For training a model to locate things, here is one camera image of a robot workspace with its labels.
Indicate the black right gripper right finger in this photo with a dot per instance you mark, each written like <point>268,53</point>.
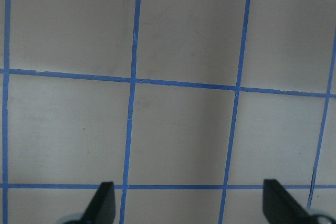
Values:
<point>279,207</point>

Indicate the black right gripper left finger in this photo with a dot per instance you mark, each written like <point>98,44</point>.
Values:
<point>101,209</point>

